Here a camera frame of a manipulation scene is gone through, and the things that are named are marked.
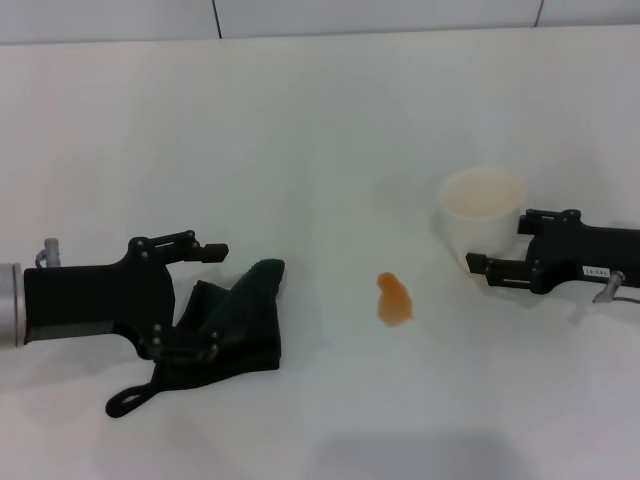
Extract right gripper cable connector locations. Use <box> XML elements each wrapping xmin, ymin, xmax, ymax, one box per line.
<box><xmin>592</xmin><ymin>269</ymin><xmax>640</xmax><ymax>305</ymax></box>

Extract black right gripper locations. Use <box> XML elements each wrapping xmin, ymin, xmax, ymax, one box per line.
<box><xmin>464</xmin><ymin>207</ymin><xmax>640</xmax><ymax>295</ymax></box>

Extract dark rag with loop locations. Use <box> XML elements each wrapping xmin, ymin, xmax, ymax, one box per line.
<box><xmin>104</xmin><ymin>257</ymin><xmax>287</xmax><ymax>419</ymax></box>

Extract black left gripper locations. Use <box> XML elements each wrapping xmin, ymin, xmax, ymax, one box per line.
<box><xmin>23</xmin><ymin>229</ymin><xmax>230</xmax><ymax>365</ymax></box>

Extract orange liquid stain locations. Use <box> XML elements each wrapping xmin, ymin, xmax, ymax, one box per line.
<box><xmin>375</xmin><ymin>272</ymin><xmax>415</xmax><ymax>329</ymax></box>

